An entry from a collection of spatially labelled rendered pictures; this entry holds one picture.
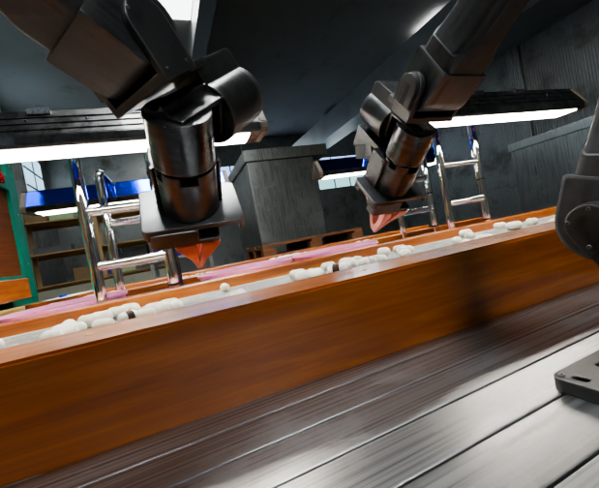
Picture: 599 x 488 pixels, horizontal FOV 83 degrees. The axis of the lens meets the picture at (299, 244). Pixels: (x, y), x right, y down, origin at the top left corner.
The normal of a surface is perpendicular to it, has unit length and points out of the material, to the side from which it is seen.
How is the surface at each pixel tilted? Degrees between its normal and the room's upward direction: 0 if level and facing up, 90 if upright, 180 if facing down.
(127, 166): 90
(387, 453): 0
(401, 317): 90
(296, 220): 90
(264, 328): 90
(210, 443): 0
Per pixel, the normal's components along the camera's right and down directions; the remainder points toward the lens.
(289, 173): 0.33, -0.04
